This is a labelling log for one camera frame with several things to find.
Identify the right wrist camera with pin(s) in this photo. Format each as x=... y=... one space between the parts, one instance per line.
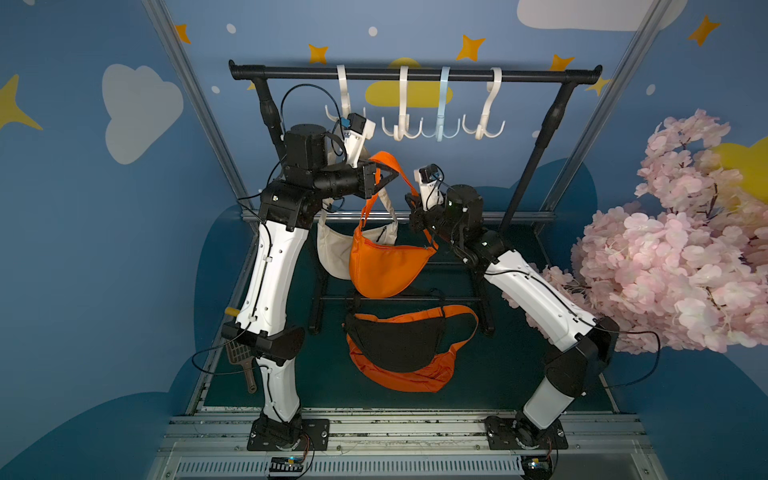
x=429 y=179

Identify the left circuit board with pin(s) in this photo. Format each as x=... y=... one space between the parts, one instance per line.
x=286 y=468

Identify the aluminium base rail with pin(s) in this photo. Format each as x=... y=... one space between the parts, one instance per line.
x=405 y=444

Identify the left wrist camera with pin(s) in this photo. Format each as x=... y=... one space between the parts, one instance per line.
x=357 y=130

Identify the black and orange bag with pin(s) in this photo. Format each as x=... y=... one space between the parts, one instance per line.
x=408 y=343

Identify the right circuit board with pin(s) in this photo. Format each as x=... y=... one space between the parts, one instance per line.
x=537 y=468

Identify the pink cherry blossom tree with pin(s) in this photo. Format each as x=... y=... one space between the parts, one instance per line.
x=694 y=275

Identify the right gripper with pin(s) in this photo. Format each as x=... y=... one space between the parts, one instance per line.
x=417 y=217

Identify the white hook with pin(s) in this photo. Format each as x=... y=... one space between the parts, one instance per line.
x=346 y=107
x=401 y=129
x=481 y=130

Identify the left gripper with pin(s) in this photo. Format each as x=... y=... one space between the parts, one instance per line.
x=369 y=180

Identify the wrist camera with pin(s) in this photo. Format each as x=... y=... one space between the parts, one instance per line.
x=429 y=179
x=357 y=130

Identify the circuit board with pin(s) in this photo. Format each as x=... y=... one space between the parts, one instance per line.
x=286 y=468
x=537 y=468

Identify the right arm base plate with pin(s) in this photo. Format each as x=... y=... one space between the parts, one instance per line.
x=507 y=433

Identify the cream sling bag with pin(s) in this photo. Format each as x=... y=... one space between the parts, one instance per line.
x=334 y=248

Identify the light blue hook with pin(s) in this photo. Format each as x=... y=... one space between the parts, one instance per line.
x=439 y=133

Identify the yellow handled brush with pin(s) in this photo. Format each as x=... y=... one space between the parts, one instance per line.
x=239 y=354

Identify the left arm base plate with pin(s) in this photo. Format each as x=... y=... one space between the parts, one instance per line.
x=312 y=433

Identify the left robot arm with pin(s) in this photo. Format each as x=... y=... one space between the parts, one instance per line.
x=288 y=206

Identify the orange ripstop waist bag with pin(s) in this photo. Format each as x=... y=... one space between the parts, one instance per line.
x=430 y=379

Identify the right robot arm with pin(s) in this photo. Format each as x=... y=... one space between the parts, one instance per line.
x=583 y=345

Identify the black clothes rack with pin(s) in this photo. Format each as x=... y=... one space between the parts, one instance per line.
x=568 y=80

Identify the orange sling bag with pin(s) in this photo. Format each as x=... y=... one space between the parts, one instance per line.
x=382 y=271

